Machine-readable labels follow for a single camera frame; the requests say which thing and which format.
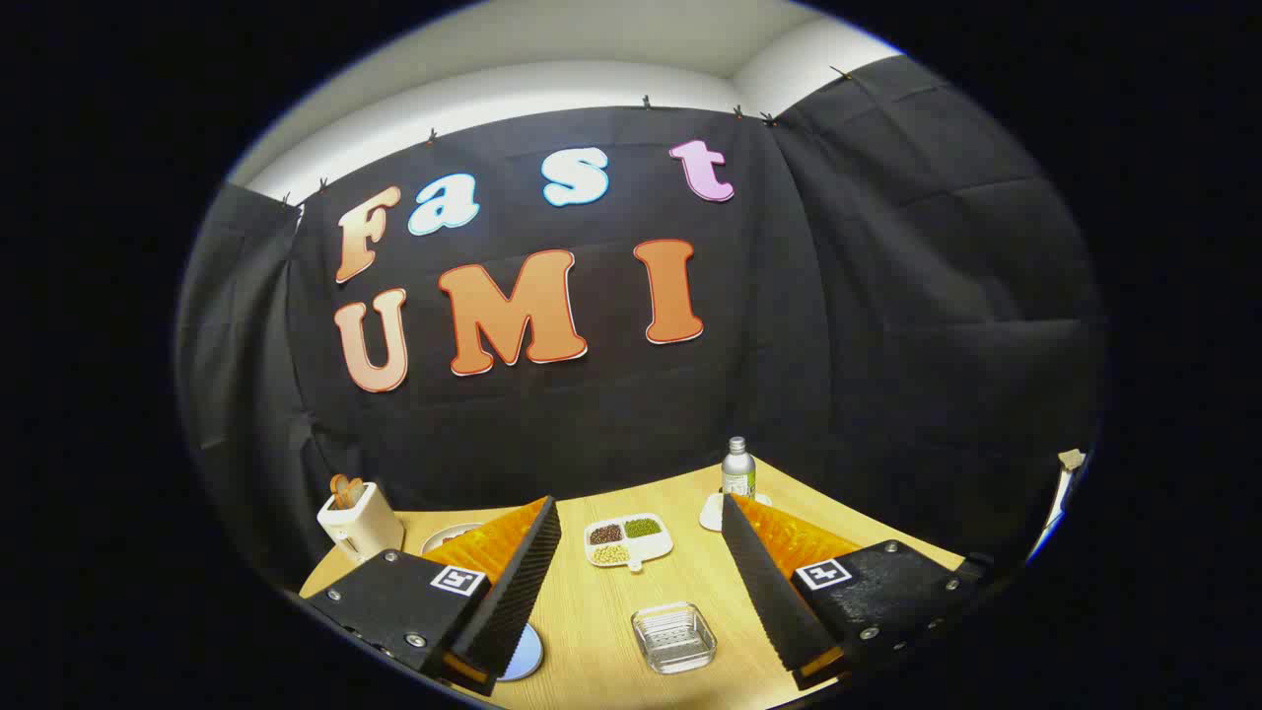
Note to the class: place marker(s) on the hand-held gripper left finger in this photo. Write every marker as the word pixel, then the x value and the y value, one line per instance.
pixel 518 592

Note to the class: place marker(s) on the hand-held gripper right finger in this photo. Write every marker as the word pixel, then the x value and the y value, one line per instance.
pixel 764 592

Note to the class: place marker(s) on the blue round plate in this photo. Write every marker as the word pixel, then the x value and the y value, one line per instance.
pixel 525 656

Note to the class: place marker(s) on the white oval plate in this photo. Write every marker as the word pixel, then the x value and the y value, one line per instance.
pixel 442 538

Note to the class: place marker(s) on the small white coaster dish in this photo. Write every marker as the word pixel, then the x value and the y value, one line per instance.
pixel 712 513

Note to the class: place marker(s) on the yellow soybeans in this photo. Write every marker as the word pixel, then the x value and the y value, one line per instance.
pixel 610 554

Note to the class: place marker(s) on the metal drain basket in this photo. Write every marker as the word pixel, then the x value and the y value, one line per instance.
pixel 674 639

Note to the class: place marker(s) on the dark red beans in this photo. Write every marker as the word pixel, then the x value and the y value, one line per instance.
pixel 605 534

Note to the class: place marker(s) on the green labelled metal bottle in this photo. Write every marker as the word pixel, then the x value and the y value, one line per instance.
pixel 738 475

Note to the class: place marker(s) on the white divided dish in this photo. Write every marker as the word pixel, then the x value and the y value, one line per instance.
pixel 653 547

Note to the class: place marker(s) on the green mung beans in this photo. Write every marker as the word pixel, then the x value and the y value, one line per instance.
pixel 643 528

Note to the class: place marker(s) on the white toaster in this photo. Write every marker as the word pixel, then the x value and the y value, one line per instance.
pixel 367 525

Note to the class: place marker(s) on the brown toast slice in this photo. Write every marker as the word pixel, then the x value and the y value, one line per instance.
pixel 345 490

